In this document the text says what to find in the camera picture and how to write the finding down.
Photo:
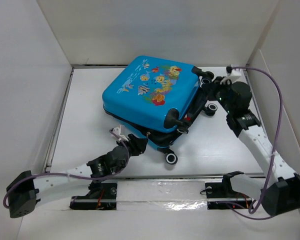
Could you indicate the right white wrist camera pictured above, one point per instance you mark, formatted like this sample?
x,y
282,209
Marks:
x,y
233,73

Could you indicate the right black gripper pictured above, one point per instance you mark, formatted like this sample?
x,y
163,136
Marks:
x,y
210,88

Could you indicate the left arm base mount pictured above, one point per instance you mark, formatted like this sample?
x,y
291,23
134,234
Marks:
x,y
103,197

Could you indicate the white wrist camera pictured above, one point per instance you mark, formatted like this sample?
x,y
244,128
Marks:
x,y
233,73
118,132

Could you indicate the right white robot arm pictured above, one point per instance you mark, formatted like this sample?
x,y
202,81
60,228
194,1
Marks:
x,y
280,193

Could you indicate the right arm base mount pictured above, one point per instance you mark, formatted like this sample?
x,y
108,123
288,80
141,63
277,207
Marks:
x,y
220,199

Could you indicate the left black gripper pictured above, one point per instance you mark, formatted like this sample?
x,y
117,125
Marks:
x,y
136,144

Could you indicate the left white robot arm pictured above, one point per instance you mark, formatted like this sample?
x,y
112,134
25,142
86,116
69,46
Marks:
x,y
29,191

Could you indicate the blue kids suitcase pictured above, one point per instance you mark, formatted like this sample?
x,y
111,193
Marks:
x,y
160,96

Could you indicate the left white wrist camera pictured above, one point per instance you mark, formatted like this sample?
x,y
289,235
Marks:
x,y
118,132

